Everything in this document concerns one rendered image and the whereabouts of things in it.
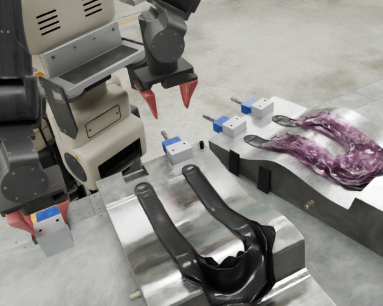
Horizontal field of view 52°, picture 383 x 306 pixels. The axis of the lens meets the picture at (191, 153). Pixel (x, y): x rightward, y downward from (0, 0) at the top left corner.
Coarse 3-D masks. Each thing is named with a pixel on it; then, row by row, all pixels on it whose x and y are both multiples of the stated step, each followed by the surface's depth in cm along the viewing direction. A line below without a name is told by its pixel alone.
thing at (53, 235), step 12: (36, 216) 70; (48, 216) 70; (60, 216) 68; (36, 228) 66; (48, 228) 66; (60, 228) 65; (48, 240) 66; (60, 240) 67; (72, 240) 68; (48, 252) 67; (60, 252) 68
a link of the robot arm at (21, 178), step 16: (0, 128) 52; (16, 128) 53; (32, 128) 55; (16, 144) 50; (32, 144) 51; (0, 160) 50; (16, 160) 48; (32, 160) 49; (0, 176) 49; (16, 176) 49; (32, 176) 50; (16, 192) 50; (32, 192) 51
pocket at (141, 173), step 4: (144, 168) 88; (132, 172) 88; (136, 172) 88; (140, 172) 88; (144, 172) 88; (124, 176) 87; (128, 176) 87; (132, 176) 87; (136, 176) 88; (140, 176) 88; (144, 176) 88; (128, 180) 88; (132, 180) 87
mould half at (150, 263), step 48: (192, 144) 91; (192, 192) 79; (240, 192) 78; (144, 240) 71; (192, 240) 66; (240, 240) 62; (288, 240) 61; (144, 288) 58; (192, 288) 57; (288, 288) 63
